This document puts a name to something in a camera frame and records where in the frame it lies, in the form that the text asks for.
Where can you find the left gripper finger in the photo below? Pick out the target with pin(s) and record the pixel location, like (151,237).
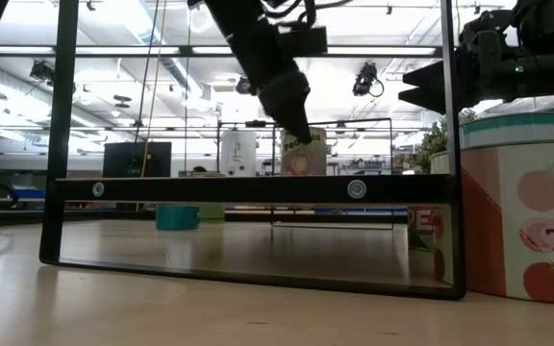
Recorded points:
(286,103)

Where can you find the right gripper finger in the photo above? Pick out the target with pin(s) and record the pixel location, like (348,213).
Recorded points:
(428,77)
(426,100)

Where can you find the peaches tin can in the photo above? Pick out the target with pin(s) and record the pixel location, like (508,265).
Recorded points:
(301,161)

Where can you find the garden vegetables tin can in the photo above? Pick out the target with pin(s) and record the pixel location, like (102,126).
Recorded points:
(512,139)

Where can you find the diced tomatoes can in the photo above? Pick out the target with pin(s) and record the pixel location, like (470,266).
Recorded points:
(522,216)

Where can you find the teal tin can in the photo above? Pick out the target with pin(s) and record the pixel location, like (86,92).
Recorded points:
(176,218)

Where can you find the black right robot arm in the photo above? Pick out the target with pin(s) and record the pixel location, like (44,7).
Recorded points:
(546,19)

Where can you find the black metal shelf, wooden board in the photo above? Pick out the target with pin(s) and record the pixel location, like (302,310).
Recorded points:
(258,190)

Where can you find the silver round shelf bolt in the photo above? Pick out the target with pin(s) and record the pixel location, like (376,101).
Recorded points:
(97,189)
(356,189)

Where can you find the round black ceiling fixture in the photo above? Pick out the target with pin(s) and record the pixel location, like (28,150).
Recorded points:
(243,85)

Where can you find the green potted plant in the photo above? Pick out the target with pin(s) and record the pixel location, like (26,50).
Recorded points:
(431,139)

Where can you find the white cylindrical tank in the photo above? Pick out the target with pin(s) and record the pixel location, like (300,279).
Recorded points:
(238,154)

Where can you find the person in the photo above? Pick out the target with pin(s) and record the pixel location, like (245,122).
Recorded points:
(200,169)

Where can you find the dark ceiling discs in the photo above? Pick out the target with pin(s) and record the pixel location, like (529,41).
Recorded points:
(122,98)

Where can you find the black monitor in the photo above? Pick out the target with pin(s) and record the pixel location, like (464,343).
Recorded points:
(123,158)

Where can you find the black ceiling device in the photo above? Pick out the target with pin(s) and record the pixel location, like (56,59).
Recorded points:
(41,71)

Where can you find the blue background bin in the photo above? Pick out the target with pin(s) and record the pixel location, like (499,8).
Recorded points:
(31,193)

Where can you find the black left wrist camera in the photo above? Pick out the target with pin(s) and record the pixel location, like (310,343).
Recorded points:
(306,41)

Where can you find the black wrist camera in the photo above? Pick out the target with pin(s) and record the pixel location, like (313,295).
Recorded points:
(488,29)
(306,41)

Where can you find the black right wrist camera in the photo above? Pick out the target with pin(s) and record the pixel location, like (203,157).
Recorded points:
(488,29)

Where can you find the black ceiling camera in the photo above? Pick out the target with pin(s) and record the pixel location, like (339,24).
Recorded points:
(366,79)

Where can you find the black overhead frame bar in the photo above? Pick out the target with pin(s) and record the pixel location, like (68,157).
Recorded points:
(113,55)

